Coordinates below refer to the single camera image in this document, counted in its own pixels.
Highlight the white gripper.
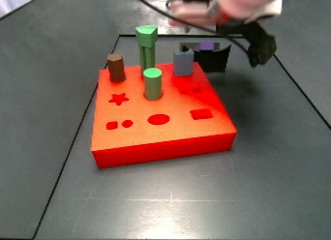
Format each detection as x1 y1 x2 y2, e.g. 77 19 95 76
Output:
167 0 281 67

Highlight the purple rectangular block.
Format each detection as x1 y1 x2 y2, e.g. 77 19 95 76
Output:
199 41 215 51

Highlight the black curved fixture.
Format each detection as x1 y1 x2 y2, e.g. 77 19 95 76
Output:
180 41 231 73

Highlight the red foam shape board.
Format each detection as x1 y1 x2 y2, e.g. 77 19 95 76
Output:
90 64 236 168

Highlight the blue arch block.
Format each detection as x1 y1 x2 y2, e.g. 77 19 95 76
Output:
173 50 193 75

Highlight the green cylinder peg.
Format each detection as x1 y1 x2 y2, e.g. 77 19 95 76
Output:
144 68 161 101

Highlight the green triangular arch peg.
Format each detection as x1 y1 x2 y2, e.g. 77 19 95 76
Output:
136 25 157 71

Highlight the brown hexagonal peg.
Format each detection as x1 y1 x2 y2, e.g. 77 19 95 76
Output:
107 54 125 83

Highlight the black cable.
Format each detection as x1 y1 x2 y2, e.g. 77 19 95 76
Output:
128 0 253 58

